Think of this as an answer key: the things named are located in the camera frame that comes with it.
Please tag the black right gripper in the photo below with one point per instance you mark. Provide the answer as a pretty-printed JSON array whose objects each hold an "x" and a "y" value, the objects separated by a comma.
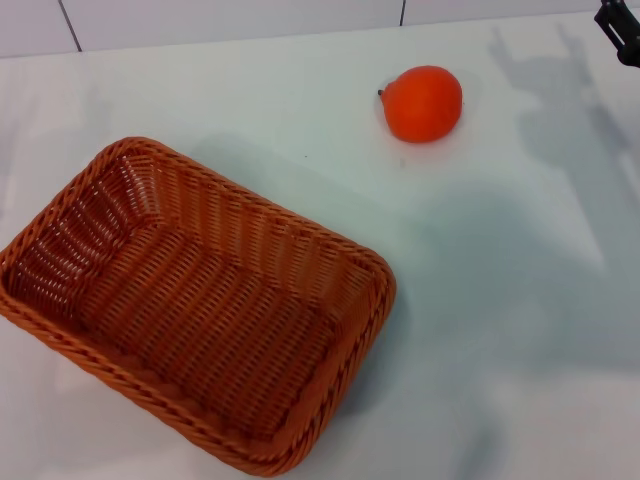
[{"x": 630, "y": 56}]

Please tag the orange woven rectangular basket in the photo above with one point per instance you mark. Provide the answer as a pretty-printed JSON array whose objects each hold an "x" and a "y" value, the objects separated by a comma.
[{"x": 200, "y": 310}]

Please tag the orange round fruit with stem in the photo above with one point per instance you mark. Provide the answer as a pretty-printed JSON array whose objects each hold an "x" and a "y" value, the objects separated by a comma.
[{"x": 425, "y": 105}]

